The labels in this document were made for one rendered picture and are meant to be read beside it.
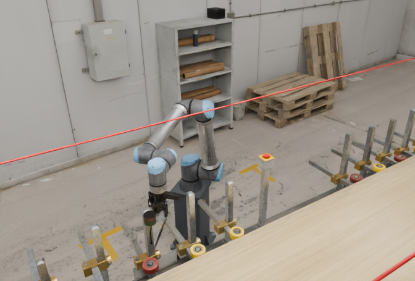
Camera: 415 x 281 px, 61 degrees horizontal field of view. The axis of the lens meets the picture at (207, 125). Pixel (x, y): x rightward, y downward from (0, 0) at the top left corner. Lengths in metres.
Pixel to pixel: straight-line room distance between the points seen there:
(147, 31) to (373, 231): 3.36
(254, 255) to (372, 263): 0.58
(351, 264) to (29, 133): 3.46
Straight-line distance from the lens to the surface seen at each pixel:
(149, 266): 1.92
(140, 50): 4.52
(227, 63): 4.93
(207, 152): 2.55
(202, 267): 1.89
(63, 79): 4.25
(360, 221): 2.28
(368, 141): 2.86
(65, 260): 3.40
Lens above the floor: 2.29
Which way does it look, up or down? 26 degrees down
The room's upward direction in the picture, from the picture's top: 1 degrees counter-clockwise
